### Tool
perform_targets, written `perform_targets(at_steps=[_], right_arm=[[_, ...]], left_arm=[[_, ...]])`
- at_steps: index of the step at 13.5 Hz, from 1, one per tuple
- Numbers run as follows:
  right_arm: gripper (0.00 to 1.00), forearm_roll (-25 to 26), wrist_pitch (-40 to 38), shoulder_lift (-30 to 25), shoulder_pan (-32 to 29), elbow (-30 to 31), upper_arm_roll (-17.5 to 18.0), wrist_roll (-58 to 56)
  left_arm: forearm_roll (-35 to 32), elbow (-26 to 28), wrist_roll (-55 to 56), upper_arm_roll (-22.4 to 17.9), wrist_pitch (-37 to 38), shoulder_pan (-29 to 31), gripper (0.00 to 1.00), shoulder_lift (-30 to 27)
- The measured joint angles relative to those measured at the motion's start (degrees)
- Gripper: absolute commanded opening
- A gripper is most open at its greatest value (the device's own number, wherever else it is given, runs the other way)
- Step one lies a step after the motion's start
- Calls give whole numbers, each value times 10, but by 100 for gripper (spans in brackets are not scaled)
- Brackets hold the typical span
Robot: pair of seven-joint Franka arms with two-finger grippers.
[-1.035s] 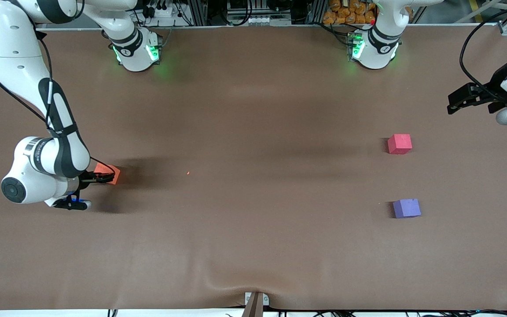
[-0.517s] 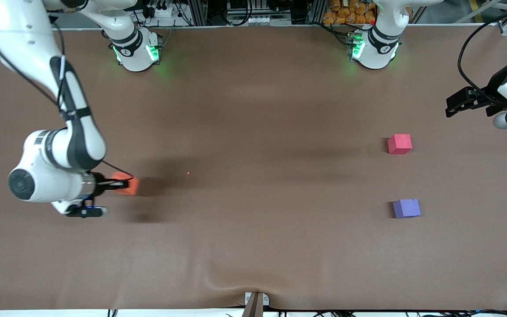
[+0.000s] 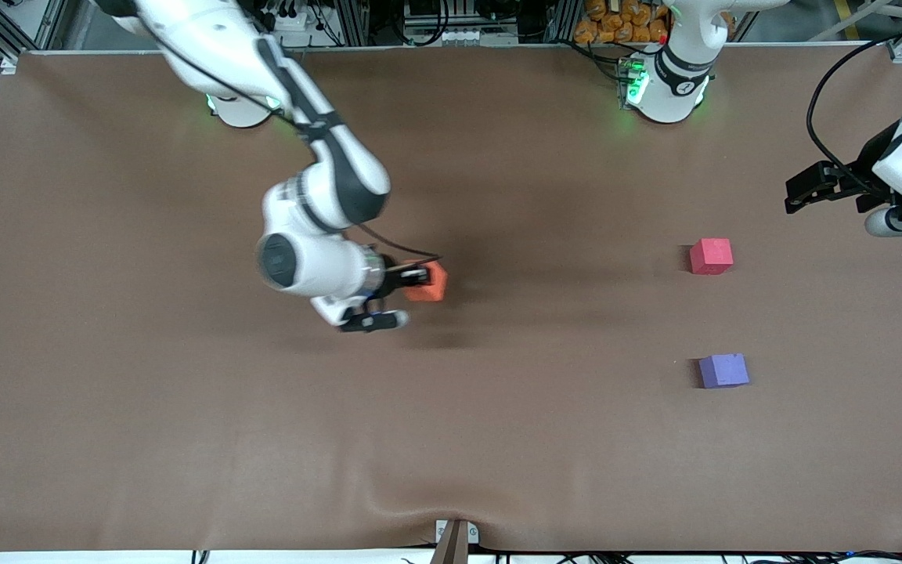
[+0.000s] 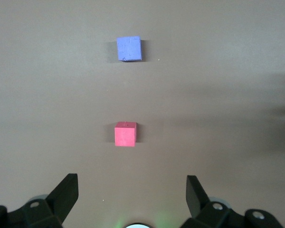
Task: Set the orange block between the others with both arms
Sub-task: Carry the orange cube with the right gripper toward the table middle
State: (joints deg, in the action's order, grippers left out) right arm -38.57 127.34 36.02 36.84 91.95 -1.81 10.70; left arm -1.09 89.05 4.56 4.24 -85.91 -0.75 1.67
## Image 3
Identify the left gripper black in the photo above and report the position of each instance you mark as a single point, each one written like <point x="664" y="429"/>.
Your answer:
<point x="867" y="163"/>

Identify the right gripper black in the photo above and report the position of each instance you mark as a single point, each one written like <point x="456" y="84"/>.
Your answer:
<point x="391" y="276"/>

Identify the orange foam cube block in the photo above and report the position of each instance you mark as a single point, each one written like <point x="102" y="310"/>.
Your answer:
<point x="434" y="288"/>

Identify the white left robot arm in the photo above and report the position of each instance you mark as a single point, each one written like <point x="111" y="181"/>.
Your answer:
<point x="674" y="86"/>

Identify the left arm base control board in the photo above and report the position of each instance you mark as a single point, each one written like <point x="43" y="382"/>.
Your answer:
<point x="633" y="82"/>

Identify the red foam cube block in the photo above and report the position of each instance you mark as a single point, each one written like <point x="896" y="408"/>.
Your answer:
<point x="711" y="257"/>

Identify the purple foam cube block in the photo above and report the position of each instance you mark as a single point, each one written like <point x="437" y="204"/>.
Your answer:
<point x="723" y="371"/>

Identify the white terminal block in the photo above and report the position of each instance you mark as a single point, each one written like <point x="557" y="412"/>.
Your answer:
<point x="459" y="36"/>

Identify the pile of orange toys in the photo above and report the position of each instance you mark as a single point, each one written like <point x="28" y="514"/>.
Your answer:
<point x="615" y="23"/>

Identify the brown table cover sheet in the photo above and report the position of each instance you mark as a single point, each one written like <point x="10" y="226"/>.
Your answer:
<point x="185" y="407"/>

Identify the white power strip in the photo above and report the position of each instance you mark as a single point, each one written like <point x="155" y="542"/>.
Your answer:
<point x="298" y="19"/>

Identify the metal table clamp bracket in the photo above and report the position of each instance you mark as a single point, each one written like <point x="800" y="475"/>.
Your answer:
<point x="441" y="533"/>

